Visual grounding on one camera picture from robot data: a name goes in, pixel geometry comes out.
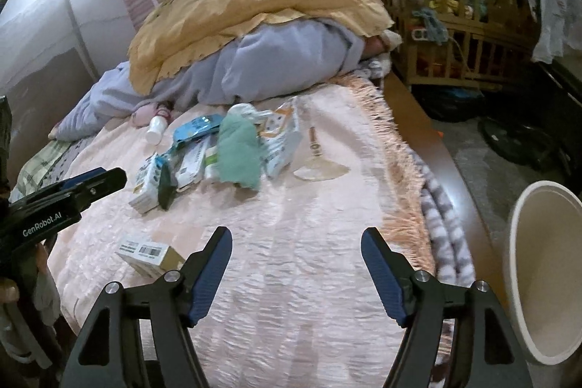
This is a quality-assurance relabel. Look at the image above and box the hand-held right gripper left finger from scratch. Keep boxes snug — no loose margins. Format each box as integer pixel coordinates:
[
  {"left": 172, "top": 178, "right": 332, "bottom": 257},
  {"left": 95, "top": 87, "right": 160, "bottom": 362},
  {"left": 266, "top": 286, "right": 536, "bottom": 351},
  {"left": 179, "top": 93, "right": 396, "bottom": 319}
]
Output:
[{"left": 64, "top": 227, "right": 234, "bottom": 388}]

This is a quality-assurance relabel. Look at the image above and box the green cloth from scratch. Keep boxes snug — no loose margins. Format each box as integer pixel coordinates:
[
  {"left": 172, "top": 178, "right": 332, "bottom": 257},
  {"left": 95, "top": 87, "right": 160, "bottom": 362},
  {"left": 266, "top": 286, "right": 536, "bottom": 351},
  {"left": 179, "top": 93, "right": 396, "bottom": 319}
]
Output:
[{"left": 217, "top": 110, "right": 263, "bottom": 191}]

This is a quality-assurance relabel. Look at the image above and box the lavender quilt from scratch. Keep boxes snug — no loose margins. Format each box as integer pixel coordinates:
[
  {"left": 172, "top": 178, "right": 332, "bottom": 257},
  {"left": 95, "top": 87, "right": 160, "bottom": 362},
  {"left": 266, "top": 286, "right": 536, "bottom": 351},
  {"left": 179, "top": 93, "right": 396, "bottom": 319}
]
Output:
[{"left": 49, "top": 17, "right": 367, "bottom": 141}]

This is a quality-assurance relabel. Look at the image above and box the white round waste bin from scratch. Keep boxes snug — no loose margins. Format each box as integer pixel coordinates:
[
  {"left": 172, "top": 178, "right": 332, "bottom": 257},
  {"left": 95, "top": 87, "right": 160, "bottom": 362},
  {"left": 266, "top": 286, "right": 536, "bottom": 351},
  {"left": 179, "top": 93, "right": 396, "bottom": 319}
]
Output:
[{"left": 506, "top": 181, "right": 582, "bottom": 364}]

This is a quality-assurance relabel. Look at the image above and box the dark green packet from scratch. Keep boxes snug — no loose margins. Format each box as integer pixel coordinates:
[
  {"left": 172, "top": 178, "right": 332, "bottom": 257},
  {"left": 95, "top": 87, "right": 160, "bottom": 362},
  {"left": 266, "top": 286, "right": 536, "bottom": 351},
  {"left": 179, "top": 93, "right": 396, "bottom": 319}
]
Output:
[{"left": 158, "top": 167, "right": 176, "bottom": 209}]

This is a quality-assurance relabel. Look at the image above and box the white green medicine box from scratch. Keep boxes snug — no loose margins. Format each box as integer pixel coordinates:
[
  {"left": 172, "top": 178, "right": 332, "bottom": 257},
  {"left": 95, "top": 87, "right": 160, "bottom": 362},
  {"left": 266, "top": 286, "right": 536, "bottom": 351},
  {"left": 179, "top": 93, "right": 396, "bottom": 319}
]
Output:
[{"left": 175, "top": 141, "right": 209, "bottom": 189}]

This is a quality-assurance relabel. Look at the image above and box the wooden baby crib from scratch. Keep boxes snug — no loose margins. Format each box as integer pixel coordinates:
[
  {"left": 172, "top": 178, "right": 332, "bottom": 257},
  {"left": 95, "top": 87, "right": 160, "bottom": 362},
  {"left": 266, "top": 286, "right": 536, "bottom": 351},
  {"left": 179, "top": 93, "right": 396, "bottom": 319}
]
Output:
[{"left": 366, "top": 0, "right": 541, "bottom": 92}]

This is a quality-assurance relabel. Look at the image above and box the black floor fan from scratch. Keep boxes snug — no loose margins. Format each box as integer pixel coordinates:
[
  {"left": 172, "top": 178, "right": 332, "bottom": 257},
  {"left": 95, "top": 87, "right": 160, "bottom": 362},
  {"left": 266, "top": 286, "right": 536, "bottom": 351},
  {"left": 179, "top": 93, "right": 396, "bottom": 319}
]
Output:
[{"left": 481, "top": 114, "right": 570, "bottom": 171}]

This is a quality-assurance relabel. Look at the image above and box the blue wipes packet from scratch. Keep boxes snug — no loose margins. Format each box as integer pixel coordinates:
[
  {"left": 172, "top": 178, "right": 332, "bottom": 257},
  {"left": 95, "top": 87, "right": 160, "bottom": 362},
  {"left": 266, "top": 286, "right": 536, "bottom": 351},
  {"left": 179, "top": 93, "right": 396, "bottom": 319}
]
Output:
[{"left": 173, "top": 114, "right": 224, "bottom": 144}]

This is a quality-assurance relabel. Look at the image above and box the white rainbow print box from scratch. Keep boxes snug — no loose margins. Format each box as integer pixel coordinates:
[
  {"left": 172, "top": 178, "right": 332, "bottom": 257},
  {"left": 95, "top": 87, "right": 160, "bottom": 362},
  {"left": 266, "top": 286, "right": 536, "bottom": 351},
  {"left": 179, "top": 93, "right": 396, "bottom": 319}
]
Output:
[{"left": 129, "top": 153, "right": 165, "bottom": 215}]

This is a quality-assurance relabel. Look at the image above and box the pink fringed bedspread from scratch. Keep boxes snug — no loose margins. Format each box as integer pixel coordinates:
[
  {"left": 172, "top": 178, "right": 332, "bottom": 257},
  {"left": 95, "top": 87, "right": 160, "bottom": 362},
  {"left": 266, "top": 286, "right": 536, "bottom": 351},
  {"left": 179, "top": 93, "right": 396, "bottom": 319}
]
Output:
[{"left": 45, "top": 74, "right": 435, "bottom": 388}]

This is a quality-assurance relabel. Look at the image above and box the small pink cloth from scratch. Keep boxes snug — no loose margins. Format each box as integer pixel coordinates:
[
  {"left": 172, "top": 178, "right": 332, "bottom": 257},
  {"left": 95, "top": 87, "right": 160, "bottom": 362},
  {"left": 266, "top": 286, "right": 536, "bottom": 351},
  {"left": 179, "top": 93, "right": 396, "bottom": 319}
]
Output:
[{"left": 131, "top": 103, "right": 174, "bottom": 126}]

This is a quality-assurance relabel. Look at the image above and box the plaid cloth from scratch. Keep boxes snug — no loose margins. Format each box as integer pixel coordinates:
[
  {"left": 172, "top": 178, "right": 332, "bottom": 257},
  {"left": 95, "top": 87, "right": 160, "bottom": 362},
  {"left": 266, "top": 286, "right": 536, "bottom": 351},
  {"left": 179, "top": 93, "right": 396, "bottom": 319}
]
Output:
[{"left": 9, "top": 138, "right": 74, "bottom": 203}]

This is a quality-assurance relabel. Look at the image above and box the black bag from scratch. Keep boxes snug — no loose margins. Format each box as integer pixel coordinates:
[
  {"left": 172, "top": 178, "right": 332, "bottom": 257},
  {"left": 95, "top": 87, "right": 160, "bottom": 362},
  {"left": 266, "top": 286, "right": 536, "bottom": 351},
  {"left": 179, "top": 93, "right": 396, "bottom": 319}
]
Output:
[{"left": 415, "top": 87, "right": 486, "bottom": 121}]

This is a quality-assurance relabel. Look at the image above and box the grey striped blanket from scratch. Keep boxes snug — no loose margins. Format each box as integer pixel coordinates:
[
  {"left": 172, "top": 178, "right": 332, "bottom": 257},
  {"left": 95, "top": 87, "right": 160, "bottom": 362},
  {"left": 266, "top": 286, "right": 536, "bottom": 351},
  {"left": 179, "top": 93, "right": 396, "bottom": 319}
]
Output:
[{"left": 417, "top": 173, "right": 479, "bottom": 285}]

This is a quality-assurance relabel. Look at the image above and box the white orange snack packet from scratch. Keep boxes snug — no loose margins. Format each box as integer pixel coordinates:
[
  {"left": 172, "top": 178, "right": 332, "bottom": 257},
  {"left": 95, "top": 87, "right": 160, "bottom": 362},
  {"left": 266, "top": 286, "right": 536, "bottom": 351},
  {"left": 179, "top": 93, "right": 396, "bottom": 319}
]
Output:
[{"left": 258, "top": 98, "right": 304, "bottom": 180}]

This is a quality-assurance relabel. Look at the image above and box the cream barcode box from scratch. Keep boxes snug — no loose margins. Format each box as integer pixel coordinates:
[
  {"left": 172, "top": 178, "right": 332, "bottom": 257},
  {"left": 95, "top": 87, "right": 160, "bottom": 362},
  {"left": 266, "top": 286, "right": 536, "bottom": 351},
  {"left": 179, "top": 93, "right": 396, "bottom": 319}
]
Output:
[{"left": 115, "top": 235, "right": 187, "bottom": 280}]

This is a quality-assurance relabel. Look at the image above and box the white plastic bag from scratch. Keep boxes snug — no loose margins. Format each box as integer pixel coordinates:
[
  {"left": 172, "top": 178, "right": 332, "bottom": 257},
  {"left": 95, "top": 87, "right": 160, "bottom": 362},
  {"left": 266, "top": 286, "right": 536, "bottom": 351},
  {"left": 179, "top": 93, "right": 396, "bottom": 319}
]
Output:
[{"left": 509, "top": 0, "right": 582, "bottom": 64}]

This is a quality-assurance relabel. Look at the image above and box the small white bottle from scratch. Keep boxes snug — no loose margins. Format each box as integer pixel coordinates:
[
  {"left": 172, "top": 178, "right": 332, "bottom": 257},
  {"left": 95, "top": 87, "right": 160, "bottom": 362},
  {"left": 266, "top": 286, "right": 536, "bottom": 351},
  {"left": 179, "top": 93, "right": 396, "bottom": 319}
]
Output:
[{"left": 145, "top": 115, "right": 168, "bottom": 145}]

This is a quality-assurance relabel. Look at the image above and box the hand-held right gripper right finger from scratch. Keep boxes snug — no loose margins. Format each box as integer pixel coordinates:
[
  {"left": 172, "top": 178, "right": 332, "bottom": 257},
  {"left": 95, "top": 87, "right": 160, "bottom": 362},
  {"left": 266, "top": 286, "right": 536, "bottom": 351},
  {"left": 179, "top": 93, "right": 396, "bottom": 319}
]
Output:
[{"left": 360, "top": 227, "right": 535, "bottom": 388}]

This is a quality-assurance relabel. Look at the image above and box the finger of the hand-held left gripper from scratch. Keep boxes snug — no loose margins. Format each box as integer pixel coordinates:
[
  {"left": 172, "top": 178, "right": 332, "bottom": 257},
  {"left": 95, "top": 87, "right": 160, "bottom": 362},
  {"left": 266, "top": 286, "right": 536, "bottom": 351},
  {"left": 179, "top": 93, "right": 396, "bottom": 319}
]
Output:
[
  {"left": 74, "top": 168, "right": 127, "bottom": 211},
  {"left": 47, "top": 169, "right": 108, "bottom": 199}
]

